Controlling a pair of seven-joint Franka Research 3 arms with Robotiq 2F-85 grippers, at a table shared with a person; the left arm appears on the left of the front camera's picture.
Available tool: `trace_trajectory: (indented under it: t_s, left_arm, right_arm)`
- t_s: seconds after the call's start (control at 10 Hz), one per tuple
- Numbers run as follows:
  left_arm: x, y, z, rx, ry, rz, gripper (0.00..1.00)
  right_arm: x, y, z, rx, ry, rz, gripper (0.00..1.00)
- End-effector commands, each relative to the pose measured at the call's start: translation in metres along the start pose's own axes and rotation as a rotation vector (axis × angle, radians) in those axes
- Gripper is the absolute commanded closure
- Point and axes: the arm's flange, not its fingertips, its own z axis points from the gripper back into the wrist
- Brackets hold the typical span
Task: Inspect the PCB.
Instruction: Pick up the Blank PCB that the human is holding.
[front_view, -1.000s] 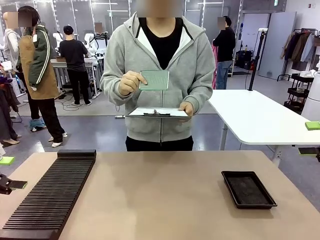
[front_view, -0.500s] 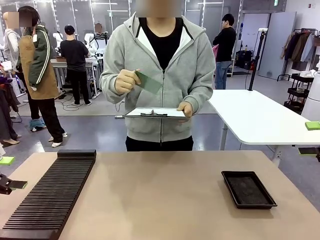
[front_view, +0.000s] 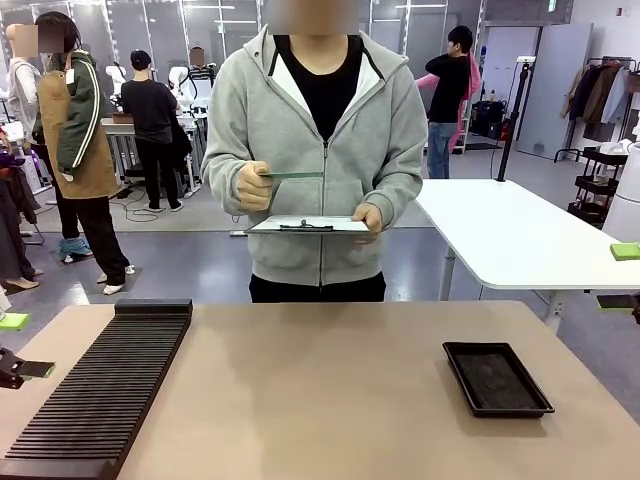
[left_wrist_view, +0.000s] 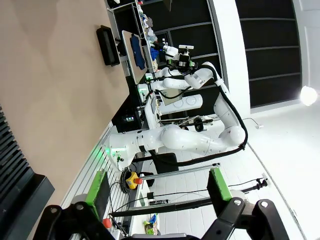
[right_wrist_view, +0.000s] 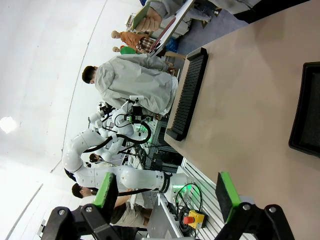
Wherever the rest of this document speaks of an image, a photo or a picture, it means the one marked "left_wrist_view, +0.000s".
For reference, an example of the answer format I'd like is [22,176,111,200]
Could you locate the blue cloth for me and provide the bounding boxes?
[129,34,147,71]

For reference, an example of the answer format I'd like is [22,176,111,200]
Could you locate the light wooden side table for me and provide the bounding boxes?
[121,29,151,85]

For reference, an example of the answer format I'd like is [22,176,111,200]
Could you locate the yellow emergency stop box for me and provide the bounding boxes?
[125,171,144,191]

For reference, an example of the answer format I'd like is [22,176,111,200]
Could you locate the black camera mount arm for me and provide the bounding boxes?
[238,177,270,194]

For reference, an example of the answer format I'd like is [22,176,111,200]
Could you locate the green snack bag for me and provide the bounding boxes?
[142,213,161,236]

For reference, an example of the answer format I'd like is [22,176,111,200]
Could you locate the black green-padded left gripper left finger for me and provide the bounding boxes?
[32,169,114,240]

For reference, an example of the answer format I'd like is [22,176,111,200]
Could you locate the white panel with circles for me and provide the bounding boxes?
[159,94,204,115]

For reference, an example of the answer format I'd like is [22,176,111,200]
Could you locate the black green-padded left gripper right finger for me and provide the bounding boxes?
[202,167,293,240]

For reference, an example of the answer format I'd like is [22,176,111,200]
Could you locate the white grooved table rail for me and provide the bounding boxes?
[61,123,132,217]

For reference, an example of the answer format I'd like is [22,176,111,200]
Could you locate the dark slotted PCB rack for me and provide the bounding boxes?
[0,104,56,240]

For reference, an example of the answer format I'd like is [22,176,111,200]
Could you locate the black corrugated cable conduit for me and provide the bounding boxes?
[142,61,249,168]

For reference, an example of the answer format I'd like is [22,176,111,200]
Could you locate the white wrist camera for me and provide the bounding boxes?
[178,44,195,56]

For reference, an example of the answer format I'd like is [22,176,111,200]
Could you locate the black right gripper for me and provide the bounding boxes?
[172,52,193,73]

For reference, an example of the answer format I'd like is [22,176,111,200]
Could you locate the silver aluminium bar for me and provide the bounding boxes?
[138,162,222,182]

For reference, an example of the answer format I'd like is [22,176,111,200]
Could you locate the bright round lamp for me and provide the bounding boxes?
[299,85,319,107]

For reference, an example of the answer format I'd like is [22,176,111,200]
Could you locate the thick black boom bar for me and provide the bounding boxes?
[109,196,215,219]

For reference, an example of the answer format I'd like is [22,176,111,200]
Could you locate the black rectangular tray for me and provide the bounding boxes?
[96,24,121,67]

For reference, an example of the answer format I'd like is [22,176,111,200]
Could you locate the black box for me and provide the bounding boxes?
[153,151,179,175]

